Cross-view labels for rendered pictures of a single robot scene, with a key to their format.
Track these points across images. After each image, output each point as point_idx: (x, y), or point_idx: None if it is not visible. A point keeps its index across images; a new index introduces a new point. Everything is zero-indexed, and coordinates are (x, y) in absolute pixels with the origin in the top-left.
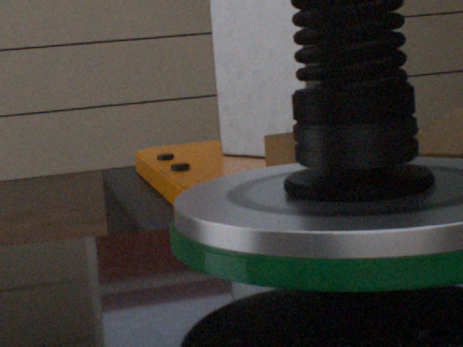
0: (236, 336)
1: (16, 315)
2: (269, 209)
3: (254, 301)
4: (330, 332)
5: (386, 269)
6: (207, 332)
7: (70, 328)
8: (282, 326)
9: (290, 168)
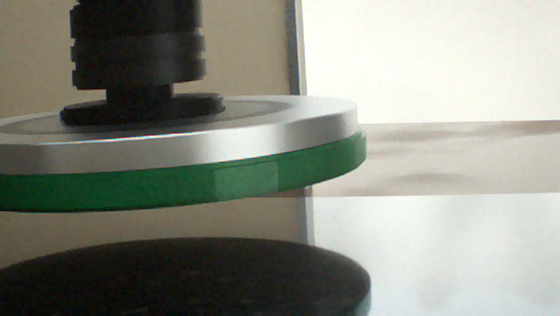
0: (348, 208)
1: (552, 245)
2: (277, 104)
3: (278, 228)
4: (273, 203)
5: None
6: (367, 212)
7: (491, 227)
8: (299, 209)
9: (77, 136)
